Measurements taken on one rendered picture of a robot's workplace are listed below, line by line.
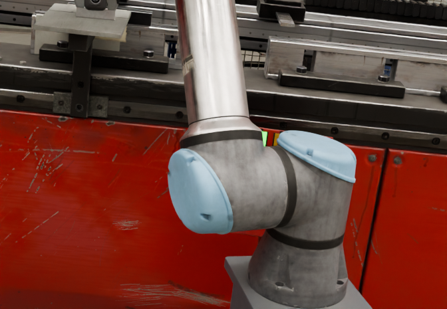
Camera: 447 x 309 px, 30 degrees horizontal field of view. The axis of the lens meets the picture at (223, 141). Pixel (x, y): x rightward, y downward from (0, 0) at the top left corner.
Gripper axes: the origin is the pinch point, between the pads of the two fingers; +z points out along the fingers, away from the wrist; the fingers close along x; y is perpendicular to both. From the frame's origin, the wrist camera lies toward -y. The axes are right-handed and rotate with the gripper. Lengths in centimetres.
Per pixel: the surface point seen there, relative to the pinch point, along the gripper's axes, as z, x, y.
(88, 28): -7.9, 1.2, -10.8
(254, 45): 29, -43, 17
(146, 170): 25.0, -14.2, -25.5
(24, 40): 332, 50, 240
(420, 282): 38, -84, -46
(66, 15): -0.3, 6.4, -1.7
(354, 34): 22, -69, 19
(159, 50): 12.4, -15.5, 0.5
